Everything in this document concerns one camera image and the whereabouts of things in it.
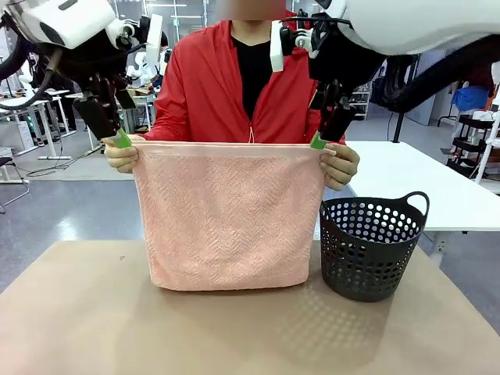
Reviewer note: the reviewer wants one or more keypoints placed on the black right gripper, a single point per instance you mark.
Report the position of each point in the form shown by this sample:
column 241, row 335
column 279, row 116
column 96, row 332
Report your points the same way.
column 340, row 58

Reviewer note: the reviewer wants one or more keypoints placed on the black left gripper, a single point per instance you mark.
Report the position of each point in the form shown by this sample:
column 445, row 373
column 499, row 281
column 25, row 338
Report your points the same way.
column 86, row 66

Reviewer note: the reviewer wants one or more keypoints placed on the black perforated plastic basket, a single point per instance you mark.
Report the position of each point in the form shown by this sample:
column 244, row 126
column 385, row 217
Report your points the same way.
column 371, row 250

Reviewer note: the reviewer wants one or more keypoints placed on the pink terry towel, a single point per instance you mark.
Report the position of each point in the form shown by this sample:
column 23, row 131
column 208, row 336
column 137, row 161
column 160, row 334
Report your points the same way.
column 226, row 215

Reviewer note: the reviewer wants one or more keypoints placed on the person's right forearm red sleeve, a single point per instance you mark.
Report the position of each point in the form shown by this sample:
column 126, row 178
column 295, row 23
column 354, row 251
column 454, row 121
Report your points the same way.
column 168, row 121

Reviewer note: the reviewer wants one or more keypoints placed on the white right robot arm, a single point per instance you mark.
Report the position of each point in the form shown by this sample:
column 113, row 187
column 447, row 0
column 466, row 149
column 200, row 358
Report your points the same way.
column 410, row 19

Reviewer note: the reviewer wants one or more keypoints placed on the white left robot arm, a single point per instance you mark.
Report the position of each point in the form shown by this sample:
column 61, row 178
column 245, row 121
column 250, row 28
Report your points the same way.
column 70, row 17

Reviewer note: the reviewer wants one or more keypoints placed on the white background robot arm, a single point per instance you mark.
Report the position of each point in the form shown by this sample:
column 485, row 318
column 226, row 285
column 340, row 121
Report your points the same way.
column 142, row 66

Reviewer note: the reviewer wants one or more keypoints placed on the person's right hand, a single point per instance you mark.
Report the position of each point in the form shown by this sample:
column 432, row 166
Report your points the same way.
column 121, row 158

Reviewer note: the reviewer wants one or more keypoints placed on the person's left hand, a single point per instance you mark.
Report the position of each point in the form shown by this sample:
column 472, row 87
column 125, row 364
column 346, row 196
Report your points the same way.
column 341, row 168

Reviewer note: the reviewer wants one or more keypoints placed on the brown cardboard box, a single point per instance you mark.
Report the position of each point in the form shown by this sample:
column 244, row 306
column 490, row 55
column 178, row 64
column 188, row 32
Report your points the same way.
column 138, row 92

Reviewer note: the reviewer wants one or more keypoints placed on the wooden shoe rack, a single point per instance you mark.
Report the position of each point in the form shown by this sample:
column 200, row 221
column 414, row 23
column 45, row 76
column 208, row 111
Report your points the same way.
column 361, row 105

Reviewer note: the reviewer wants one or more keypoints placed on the black tripod pole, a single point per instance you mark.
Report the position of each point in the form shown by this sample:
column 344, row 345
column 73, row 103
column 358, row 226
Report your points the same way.
column 397, row 127

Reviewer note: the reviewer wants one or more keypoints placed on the white desk with green light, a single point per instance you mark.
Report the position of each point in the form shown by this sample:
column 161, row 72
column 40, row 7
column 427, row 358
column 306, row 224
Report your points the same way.
column 35, row 105

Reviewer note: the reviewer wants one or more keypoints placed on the person in red jacket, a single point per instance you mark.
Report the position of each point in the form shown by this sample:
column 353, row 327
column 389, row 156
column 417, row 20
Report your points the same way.
column 211, row 86

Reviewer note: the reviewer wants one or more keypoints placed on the white side table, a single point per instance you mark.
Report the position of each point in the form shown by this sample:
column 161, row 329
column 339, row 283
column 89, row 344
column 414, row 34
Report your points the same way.
column 429, row 187

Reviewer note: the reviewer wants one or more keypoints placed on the black office chair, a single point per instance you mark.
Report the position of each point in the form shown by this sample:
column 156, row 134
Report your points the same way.
column 11, row 183

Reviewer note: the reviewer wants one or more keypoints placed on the black trolley cart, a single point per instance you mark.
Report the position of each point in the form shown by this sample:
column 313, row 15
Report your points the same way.
column 468, row 144

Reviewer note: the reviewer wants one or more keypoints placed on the blue cloth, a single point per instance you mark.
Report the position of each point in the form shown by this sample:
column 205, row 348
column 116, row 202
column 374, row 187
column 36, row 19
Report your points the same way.
column 470, row 97

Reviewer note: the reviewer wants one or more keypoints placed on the white step ladder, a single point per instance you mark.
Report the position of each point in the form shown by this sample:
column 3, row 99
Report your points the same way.
column 488, row 152

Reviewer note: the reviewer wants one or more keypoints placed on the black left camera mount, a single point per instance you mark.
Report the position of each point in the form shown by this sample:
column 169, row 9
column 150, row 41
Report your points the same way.
column 131, row 35

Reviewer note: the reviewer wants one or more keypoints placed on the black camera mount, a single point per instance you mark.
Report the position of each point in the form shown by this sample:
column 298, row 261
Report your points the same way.
column 298, row 37
column 131, row 35

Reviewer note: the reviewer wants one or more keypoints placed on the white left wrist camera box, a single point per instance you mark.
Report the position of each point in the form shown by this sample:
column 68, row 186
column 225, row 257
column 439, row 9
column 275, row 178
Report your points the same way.
column 154, row 39

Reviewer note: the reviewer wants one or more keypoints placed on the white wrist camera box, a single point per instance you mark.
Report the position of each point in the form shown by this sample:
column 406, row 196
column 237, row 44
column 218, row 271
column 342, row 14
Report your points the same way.
column 277, row 47
column 154, row 39

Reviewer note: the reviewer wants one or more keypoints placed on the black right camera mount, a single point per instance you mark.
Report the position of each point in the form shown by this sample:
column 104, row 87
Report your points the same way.
column 298, row 37

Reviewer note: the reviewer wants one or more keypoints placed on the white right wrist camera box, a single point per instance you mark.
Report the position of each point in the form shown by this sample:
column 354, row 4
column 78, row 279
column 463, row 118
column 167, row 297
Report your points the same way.
column 277, row 47

